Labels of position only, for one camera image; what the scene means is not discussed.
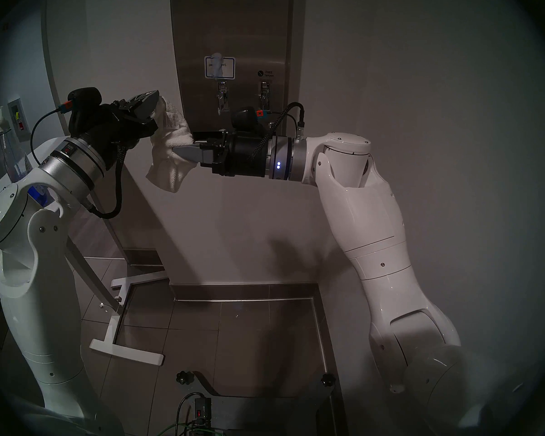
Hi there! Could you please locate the right arm braided black cable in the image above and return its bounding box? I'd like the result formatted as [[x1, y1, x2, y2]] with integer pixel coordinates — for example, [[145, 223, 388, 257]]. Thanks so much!
[[248, 102, 306, 163]]

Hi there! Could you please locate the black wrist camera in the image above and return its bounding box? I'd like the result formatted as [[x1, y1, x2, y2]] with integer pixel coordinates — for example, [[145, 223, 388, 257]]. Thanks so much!
[[231, 107, 268, 132], [67, 88, 103, 134]]

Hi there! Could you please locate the arm braided black cable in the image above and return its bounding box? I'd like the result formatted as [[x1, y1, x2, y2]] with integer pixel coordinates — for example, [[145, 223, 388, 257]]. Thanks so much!
[[84, 140, 128, 220], [248, 102, 306, 163]]

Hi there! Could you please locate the grey metal base plate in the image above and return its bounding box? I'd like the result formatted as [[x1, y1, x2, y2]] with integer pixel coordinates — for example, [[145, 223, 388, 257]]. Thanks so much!
[[193, 372, 334, 436]]

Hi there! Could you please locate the white table with frame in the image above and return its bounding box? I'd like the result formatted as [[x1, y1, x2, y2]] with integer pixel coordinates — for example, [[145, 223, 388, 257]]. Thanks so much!
[[0, 138, 169, 367]]

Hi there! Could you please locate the white wall box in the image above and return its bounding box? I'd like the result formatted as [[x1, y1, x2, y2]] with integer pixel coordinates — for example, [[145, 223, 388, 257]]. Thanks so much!
[[7, 97, 31, 144]]

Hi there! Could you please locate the green cable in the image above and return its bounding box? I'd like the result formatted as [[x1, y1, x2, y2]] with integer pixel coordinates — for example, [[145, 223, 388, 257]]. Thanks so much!
[[157, 421, 221, 436]]

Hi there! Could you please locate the black box red switch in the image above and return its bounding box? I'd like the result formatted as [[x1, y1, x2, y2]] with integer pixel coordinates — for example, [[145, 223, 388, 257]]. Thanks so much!
[[194, 396, 213, 426]]

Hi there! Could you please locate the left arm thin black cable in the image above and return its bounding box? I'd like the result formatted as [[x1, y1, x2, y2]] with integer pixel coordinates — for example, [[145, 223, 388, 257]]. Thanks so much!
[[30, 106, 71, 165]]

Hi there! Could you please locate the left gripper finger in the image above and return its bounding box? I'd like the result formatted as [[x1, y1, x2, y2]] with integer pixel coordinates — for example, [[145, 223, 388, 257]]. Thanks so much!
[[118, 90, 161, 118], [134, 116, 160, 139]]

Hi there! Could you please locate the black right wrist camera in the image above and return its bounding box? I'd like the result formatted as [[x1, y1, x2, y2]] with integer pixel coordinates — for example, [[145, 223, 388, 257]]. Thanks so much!
[[231, 107, 268, 132]]

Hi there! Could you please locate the left arm braided black cable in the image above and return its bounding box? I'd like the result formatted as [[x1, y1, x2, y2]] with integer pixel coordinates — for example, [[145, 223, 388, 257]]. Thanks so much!
[[84, 140, 128, 220]]

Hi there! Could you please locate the thin black base cable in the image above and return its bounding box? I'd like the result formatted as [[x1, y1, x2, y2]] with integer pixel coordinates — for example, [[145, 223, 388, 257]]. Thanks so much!
[[176, 391, 206, 436]]

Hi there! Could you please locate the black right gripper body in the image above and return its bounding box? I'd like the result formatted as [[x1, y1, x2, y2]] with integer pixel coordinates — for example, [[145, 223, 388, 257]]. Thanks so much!
[[212, 130, 269, 178]]

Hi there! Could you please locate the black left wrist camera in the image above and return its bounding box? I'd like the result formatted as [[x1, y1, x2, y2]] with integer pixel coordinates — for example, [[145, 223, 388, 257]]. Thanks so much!
[[67, 88, 103, 134]]

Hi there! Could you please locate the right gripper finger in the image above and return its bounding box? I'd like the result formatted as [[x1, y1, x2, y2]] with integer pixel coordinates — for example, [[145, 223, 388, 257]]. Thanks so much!
[[192, 130, 228, 144], [172, 144, 215, 166]]

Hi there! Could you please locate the white terry cloth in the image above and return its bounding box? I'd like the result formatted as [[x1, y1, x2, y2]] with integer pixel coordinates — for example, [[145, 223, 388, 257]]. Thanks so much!
[[145, 96, 198, 193]]

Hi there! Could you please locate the stainless steel wall dispenser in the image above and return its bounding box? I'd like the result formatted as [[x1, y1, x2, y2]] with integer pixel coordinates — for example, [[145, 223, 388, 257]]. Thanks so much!
[[169, 0, 295, 147]]

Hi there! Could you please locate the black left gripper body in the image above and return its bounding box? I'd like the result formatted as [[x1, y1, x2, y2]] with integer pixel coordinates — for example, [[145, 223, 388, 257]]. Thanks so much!
[[79, 102, 141, 168]]

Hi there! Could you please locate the clear spray bottle blue liquid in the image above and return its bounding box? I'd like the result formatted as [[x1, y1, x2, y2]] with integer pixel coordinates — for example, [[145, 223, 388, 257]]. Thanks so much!
[[0, 107, 50, 209]]

